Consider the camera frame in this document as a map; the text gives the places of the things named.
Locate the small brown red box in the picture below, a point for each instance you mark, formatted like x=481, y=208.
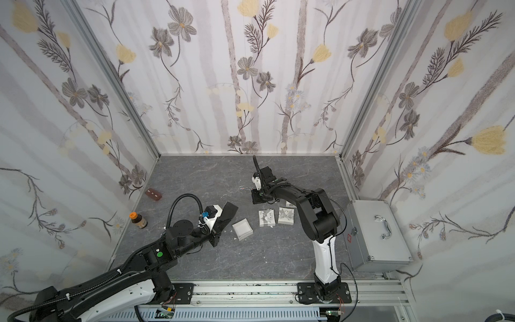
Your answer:
x=153, y=194

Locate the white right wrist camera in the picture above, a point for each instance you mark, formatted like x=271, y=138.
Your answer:
x=257, y=181

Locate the silver metal case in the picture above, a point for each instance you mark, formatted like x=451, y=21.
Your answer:
x=373, y=238

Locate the white jewelry box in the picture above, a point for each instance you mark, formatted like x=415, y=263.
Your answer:
x=267, y=218

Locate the white jewelry box lid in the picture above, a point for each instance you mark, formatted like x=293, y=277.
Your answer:
x=286, y=216

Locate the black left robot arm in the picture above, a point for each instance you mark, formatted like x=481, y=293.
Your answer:
x=141, y=279

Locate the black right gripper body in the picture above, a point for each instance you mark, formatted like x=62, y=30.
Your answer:
x=264, y=182

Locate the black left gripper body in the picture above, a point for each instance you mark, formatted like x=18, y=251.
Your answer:
x=219, y=227

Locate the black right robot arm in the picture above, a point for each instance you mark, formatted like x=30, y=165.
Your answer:
x=318, y=219

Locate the white box base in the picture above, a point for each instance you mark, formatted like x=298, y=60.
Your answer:
x=242, y=229

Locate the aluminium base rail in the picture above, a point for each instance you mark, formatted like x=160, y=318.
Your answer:
x=277, y=300

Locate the brown bottle orange cap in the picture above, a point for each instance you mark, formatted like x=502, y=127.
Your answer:
x=138, y=220

